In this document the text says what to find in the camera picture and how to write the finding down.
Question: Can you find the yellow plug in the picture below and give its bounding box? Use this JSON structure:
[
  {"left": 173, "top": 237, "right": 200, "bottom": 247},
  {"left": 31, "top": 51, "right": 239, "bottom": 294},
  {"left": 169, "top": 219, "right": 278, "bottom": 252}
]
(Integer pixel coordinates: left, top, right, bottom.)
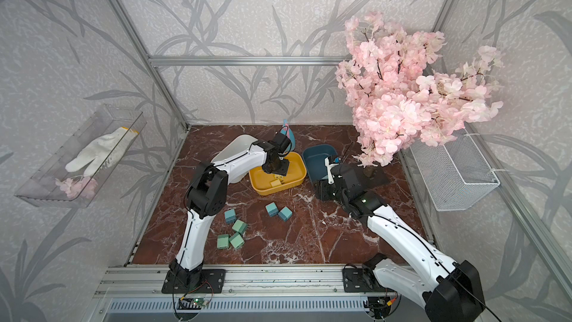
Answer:
[{"left": 271, "top": 179, "right": 282, "bottom": 188}]

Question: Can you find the teal plug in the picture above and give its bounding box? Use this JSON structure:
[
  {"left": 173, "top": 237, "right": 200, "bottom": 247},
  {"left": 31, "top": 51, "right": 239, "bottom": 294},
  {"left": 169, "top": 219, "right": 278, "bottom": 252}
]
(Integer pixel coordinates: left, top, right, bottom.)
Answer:
[
  {"left": 278, "top": 207, "right": 293, "bottom": 222},
  {"left": 224, "top": 209, "right": 238, "bottom": 225},
  {"left": 265, "top": 202, "right": 279, "bottom": 217}
]

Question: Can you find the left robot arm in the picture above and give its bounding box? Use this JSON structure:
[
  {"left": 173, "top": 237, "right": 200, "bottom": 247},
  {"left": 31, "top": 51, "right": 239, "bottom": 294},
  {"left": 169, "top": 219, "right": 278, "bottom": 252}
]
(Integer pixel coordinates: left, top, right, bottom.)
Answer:
[{"left": 169, "top": 132, "right": 291, "bottom": 286}]

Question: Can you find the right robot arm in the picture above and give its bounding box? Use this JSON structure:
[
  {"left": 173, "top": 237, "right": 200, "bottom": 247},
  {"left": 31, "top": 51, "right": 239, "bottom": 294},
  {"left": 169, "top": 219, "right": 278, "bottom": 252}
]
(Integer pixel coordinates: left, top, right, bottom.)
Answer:
[{"left": 318, "top": 157, "right": 486, "bottom": 321}]

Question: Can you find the yellow storage box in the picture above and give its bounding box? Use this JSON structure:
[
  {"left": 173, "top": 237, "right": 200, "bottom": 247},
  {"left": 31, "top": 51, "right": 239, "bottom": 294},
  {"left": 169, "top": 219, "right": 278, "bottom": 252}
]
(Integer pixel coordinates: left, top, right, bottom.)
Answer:
[{"left": 249, "top": 152, "right": 307, "bottom": 196}]

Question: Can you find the white storage box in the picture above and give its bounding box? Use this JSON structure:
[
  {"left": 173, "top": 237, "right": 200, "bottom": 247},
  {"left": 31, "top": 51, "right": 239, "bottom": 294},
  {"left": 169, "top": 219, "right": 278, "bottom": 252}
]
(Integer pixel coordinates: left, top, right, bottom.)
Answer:
[{"left": 211, "top": 134, "right": 257, "bottom": 167}]

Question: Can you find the dark teal storage box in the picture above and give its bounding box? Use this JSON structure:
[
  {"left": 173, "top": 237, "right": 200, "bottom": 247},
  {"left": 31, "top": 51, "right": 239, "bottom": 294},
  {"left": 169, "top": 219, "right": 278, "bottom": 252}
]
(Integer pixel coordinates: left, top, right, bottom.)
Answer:
[{"left": 302, "top": 144, "right": 338, "bottom": 185}]

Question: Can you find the green plug upper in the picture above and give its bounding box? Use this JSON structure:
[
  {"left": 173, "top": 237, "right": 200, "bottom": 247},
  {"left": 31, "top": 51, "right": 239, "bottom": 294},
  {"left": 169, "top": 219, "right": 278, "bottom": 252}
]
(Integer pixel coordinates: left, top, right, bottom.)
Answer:
[{"left": 232, "top": 219, "right": 247, "bottom": 235}]

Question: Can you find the green plug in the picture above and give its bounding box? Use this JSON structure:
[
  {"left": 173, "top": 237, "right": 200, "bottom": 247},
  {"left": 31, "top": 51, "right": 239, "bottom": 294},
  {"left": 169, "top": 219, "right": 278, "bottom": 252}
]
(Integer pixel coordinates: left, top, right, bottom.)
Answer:
[
  {"left": 217, "top": 234, "right": 230, "bottom": 250},
  {"left": 232, "top": 219, "right": 247, "bottom": 235},
  {"left": 229, "top": 233, "right": 245, "bottom": 249}
]

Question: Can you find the green plug bottom right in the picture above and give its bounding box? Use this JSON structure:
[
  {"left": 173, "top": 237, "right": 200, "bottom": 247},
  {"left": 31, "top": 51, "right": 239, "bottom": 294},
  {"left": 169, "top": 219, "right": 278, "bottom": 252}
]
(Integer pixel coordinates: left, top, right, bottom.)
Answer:
[{"left": 229, "top": 233, "right": 245, "bottom": 249}]

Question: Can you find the green plug bottom left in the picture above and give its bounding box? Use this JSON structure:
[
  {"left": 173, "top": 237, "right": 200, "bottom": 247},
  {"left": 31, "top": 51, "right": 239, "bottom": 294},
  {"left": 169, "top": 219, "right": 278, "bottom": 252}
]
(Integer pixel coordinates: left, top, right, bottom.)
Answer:
[{"left": 217, "top": 234, "right": 230, "bottom": 250}]

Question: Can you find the pink cherry blossom plant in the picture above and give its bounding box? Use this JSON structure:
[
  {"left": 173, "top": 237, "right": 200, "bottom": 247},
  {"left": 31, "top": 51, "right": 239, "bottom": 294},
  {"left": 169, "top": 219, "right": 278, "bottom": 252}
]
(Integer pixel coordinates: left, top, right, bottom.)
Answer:
[{"left": 336, "top": 12, "right": 503, "bottom": 167}]

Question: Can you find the white work glove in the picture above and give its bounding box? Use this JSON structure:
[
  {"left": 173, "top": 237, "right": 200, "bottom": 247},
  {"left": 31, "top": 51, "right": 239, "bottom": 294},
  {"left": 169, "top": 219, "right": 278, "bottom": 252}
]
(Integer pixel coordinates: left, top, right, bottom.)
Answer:
[{"left": 65, "top": 127, "right": 139, "bottom": 177}]

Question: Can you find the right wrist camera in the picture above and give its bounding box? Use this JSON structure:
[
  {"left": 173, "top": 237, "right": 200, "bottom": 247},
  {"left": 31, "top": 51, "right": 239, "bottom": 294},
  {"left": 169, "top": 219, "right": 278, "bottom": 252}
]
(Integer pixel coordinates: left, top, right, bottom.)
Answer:
[{"left": 324, "top": 156, "right": 340, "bottom": 185}]

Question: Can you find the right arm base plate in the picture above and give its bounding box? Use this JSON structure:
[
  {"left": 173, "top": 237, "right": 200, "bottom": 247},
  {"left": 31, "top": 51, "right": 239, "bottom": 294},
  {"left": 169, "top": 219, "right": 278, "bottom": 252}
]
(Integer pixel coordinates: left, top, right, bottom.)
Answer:
[{"left": 342, "top": 264, "right": 396, "bottom": 294}]

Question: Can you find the white wire mesh basket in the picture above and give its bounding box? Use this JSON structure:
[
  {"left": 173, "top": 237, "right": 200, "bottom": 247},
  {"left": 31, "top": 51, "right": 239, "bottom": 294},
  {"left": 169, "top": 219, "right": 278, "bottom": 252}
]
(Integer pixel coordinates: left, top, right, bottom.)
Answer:
[{"left": 411, "top": 129, "right": 500, "bottom": 212}]

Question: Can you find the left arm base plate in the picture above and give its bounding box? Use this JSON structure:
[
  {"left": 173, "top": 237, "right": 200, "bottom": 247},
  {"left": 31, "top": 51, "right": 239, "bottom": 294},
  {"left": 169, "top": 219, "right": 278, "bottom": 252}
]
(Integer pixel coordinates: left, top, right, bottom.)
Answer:
[{"left": 161, "top": 269, "right": 226, "bottom": 295}]

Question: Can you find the aluminium front rail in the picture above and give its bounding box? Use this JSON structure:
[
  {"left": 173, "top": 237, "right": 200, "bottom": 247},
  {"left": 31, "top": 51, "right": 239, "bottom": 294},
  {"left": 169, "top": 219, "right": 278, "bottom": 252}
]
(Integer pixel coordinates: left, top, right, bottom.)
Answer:
[{"left": 93, "top": 264, "right": 470, "bottom": 298}]

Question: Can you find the clear acrylic wall shelf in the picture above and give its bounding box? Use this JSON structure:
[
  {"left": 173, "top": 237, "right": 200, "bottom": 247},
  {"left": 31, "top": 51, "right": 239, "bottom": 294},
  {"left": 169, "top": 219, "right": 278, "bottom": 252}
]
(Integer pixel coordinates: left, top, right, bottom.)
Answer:
[{"left": 15, "top": 104, "right": 147, "bottom": 209}]

